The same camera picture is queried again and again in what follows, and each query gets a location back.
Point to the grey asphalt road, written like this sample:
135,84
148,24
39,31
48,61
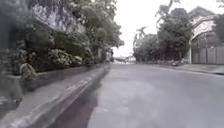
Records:
150,96

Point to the grey concrete sidewalk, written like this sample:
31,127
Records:
36,95

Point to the concrete kerb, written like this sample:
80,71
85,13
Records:
60,106

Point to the pale sidewalk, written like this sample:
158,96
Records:
203,68

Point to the pale building with gate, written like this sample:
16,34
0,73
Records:
206,40

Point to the group of trees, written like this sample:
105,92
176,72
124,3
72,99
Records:
170,36

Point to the row of bushes and trees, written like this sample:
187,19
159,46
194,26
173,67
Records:
66,40

